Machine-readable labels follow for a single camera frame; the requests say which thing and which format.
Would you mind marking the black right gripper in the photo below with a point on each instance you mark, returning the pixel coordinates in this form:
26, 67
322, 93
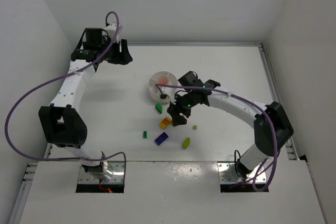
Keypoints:
177, 109

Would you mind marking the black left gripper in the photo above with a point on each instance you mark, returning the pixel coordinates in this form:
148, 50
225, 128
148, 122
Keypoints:
122, 54

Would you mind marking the yellow lego brick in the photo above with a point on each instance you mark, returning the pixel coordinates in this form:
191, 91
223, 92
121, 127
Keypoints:
165, 122

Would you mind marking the dark green lego wedge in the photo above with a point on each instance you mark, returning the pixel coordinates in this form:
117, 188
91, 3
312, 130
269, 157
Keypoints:
159, 108

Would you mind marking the blue lego brick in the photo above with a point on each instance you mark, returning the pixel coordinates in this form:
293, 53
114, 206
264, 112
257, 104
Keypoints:
161, 138

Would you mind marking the lime green curved lego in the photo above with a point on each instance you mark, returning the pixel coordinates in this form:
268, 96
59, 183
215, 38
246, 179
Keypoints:
186, 143

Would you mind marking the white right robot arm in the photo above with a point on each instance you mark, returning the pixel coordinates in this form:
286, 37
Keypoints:
272, 128

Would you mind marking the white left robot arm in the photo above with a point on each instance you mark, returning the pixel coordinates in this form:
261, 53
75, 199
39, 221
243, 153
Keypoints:
62, 125

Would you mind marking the white round divided container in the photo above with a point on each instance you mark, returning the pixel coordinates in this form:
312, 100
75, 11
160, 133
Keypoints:
159, 81

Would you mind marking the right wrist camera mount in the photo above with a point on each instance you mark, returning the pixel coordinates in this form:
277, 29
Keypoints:
164, 98

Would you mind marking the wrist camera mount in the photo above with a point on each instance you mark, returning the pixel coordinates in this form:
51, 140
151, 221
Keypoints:
113, 29
164, 98

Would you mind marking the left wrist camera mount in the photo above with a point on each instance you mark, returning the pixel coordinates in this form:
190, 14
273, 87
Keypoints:
113, 29

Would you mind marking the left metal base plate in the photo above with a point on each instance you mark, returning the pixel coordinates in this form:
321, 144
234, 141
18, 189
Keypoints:
108, 173

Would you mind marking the metal base plate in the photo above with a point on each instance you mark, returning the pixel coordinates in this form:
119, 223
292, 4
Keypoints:
108, 173
227, 175

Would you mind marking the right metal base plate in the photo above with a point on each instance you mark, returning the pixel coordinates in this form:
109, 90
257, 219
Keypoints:
227, 175

